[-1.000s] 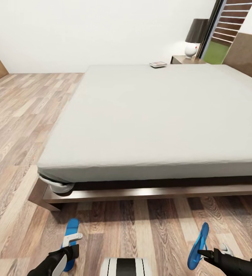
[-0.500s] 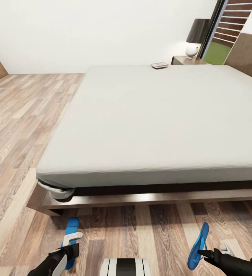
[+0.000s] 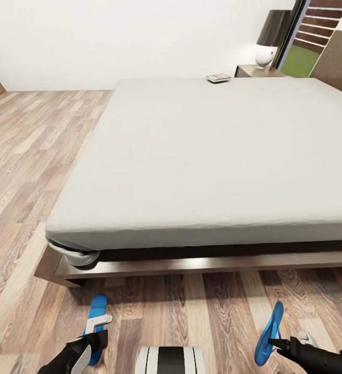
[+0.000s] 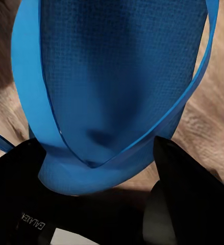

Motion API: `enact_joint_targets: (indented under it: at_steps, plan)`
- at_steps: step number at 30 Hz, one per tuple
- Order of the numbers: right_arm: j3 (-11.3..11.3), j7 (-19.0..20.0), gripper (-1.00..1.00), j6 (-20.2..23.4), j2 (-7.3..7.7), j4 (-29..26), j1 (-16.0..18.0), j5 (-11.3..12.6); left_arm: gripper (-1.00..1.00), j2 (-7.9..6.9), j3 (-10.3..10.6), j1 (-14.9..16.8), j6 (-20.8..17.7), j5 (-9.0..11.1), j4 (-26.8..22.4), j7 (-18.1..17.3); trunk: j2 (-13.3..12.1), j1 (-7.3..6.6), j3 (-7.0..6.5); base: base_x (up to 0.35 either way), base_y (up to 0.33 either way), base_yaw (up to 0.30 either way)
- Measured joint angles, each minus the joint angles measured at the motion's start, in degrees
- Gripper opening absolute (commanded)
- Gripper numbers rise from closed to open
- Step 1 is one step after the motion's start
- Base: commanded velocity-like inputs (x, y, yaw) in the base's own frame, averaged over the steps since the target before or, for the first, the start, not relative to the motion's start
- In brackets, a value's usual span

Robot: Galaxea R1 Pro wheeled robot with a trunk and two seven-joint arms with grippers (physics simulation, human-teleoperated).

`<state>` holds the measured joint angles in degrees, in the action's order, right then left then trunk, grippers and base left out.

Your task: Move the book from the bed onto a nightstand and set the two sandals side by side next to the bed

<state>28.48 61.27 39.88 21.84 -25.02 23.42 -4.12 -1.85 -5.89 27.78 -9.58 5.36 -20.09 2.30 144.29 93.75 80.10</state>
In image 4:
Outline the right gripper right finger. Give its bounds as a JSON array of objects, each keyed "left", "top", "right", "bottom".
[{"left": 153, "top": 136, "right": 224, "bottom": 245}]

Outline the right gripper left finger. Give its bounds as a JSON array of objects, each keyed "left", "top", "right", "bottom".
[{"left": 0, "top": 138, "right": 46, "bottom": 245}]

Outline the sandal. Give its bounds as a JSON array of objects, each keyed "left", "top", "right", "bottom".
[
  {"left": 11, "top": 0, "right": 219, "bottom": 196},
  {"left": 0, "top": 135, "right": 15, "bottom": 153}
]

